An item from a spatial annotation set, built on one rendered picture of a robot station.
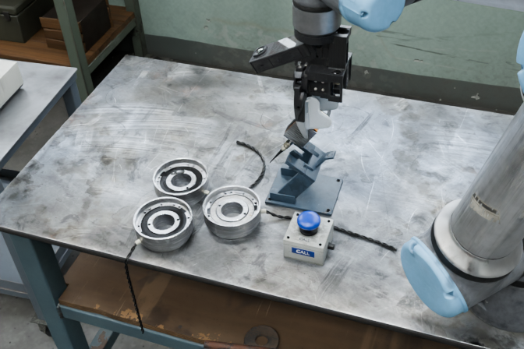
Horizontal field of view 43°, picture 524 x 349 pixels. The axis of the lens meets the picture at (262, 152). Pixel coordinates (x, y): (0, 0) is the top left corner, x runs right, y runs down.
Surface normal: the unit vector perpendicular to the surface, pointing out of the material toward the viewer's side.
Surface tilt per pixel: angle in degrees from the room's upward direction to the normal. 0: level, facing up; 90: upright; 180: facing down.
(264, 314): 0
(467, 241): 93
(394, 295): 0
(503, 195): 95
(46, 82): 0
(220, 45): 89
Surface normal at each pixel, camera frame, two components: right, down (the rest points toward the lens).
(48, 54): -0.04, -0.76
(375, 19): 0.52, 0.53
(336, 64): -0.30, 0.63
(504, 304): -0.49, 0.32
